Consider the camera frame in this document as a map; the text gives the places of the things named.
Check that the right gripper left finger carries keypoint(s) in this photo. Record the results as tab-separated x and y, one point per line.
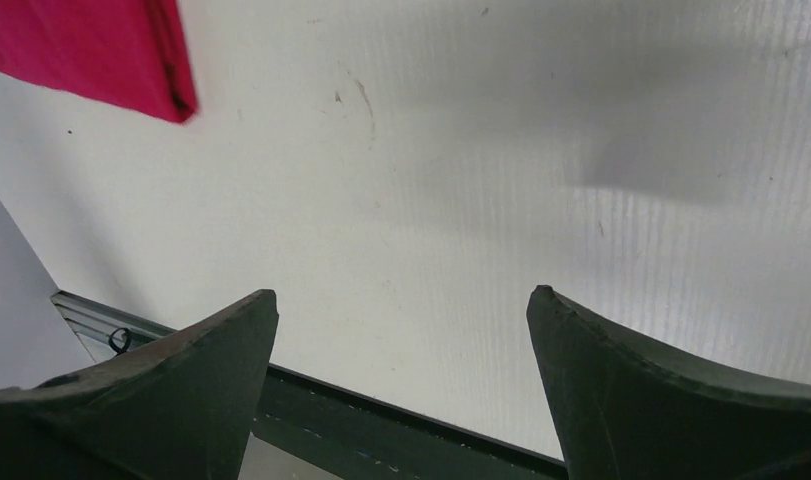
180	407

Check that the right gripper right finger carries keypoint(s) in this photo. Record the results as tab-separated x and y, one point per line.
627	406

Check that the red t shirt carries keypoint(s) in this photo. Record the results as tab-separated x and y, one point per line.
130	54

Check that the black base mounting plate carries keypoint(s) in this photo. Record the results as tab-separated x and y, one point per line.
354	437

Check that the aluminium frame rail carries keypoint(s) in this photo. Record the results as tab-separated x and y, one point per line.
103	330

